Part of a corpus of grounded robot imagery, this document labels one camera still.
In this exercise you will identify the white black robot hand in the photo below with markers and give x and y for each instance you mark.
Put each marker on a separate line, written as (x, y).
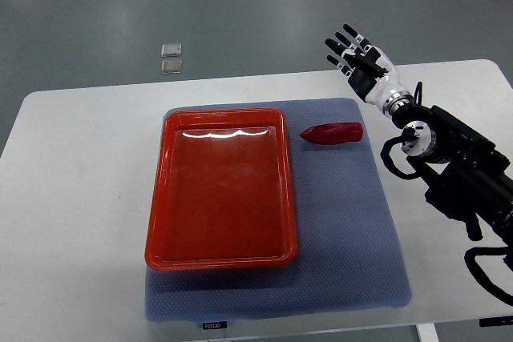
(369, 72)

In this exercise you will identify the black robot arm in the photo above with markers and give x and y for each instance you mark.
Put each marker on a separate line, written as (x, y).
(464, 172)

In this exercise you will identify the white table leg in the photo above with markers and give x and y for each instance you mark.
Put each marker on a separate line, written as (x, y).
(427, 332)

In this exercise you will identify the red pepper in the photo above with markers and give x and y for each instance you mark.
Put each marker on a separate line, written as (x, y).
(333, 133)

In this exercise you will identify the blue-grey mesh mat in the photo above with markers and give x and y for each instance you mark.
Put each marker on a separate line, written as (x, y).
(349, 256)

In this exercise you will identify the red plastic tray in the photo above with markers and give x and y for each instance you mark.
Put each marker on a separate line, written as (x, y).
(223, 194)

